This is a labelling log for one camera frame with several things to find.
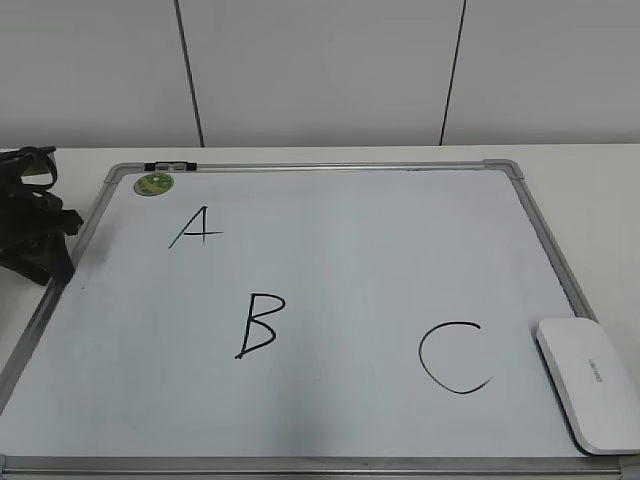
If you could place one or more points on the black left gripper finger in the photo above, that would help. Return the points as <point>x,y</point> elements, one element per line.
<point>40,260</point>

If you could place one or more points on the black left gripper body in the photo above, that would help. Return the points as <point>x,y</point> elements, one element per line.
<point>34,222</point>

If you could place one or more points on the white rectangular board eraser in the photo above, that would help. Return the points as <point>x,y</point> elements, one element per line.
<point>599,399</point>

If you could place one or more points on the round green magnet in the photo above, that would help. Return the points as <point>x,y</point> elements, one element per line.
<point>153,184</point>

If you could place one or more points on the black whiteboard hanging clip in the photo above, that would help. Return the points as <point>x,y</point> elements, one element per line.
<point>179,166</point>

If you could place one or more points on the white aluminium-framed whiteboard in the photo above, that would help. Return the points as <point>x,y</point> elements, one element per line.
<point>302,321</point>

